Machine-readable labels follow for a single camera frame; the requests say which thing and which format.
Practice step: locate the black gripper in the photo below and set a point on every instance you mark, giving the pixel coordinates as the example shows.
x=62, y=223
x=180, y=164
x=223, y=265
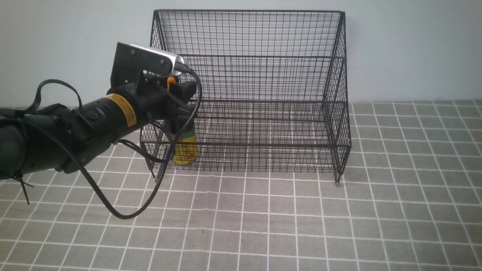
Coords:
x=163, y=101

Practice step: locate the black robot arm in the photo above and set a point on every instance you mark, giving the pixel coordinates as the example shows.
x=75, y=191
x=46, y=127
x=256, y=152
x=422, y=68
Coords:
x=30, y=139

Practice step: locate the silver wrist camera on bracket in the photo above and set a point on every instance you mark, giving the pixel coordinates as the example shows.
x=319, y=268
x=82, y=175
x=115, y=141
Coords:
x=133, y=60

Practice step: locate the black wire mesh shelf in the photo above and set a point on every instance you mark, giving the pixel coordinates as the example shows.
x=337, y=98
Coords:
x=275, y=95

